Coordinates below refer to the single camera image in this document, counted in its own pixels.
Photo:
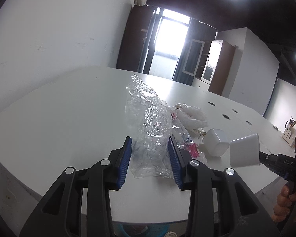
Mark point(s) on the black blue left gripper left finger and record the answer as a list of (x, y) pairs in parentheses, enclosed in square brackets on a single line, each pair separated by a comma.
[(58, 213)]

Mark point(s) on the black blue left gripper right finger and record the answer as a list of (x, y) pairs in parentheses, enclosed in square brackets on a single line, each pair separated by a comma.
[(221, 204)]

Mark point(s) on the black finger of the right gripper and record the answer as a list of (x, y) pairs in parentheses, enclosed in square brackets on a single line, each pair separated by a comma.
[(267, 160)]

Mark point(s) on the white square plastic cup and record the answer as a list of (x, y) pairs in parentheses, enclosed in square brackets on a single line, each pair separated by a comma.
[(215, 143)]

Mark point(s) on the pink snack wrapper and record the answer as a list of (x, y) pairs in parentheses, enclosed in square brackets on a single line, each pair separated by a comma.
[(190, 146)]

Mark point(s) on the white plastic bag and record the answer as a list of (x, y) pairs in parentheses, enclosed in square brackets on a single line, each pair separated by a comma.
[(191, 117)]

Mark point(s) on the clear plastic bag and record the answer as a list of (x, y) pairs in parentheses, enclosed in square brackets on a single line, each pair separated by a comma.
[(150, 126)]

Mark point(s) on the blue plastic trash basket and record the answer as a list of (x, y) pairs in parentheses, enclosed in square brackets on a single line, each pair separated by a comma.
[(140, 230)]

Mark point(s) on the person's right hand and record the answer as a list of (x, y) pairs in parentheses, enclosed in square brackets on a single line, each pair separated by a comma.
[(283, 204)]

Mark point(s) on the wooden pen holder organizer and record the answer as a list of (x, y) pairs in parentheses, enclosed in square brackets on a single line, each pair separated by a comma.
[(290, 132)]

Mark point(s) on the wooden cabinet with glass doors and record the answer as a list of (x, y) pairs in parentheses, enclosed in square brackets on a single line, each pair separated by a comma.
[(210, 62)]

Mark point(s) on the dark brown door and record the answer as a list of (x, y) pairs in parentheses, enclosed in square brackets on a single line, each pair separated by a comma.
[(134, 36)]

